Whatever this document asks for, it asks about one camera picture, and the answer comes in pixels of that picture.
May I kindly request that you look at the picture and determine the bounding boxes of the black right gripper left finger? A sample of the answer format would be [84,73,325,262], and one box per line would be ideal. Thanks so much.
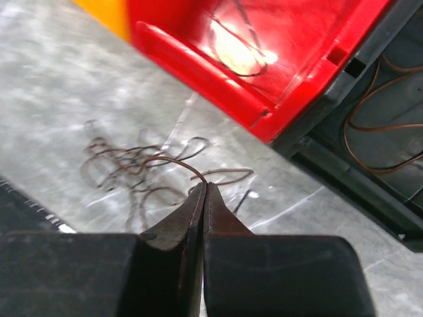
[1,183,206,316]

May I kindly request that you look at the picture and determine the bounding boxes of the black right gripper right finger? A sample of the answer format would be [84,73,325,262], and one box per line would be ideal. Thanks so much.
[204,183,376,316]

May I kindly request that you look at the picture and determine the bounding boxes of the dark brown cable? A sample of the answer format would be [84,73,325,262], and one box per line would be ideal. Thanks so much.
[81,54,423,232]

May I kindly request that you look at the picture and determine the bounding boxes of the black thin cable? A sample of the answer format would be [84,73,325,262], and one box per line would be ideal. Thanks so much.
[208,0,270,79]

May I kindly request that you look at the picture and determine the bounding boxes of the black plastic bin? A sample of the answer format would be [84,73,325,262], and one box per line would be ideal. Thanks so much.
[272,1,422,253]

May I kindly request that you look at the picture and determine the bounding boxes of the red plastic bin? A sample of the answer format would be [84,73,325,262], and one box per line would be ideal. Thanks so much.
[127,1,391,143]

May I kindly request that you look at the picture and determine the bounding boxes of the yellow plastic bin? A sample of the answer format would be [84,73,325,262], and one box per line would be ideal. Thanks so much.
[73,0,130,42]

